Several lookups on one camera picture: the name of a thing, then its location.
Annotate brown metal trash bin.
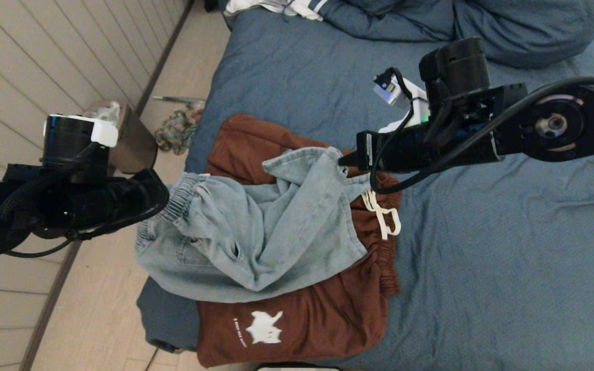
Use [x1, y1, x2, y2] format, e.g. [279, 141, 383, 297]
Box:
[88, 100, 158, 174]

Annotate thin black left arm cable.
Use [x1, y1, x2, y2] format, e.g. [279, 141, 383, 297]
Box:
[6, 204, 170, 258]

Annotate brown shorts with white print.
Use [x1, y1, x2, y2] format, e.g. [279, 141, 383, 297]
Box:
[196, 114, 402, 367]

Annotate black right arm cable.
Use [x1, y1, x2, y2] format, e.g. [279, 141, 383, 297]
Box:
[369, 76, 594, 195]

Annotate multicoloured cloth bundle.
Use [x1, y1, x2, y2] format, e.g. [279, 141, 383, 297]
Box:
[154, 110, 204, 156]

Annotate light blue denim shorts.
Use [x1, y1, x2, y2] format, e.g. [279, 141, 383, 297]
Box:
[135, 147, 371, 303]

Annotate clear plastic bin liner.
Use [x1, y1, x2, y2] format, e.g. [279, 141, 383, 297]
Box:
[91, 101, 122, 125]

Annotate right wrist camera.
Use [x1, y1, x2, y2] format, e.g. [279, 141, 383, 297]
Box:
[373, 67, 430, 133]

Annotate white striped garment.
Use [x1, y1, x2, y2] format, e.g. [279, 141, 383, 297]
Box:
[224, 0, 331, 22]

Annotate crumpled blue duvet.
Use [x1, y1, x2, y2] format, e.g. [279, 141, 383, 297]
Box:
[323, 0, 594, 69]

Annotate blue bed cover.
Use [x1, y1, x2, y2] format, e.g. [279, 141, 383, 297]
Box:
[137, 8, 594, 371]

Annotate thin grey rod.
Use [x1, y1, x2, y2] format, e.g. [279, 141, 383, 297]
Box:
[153, 96, 206, 105]

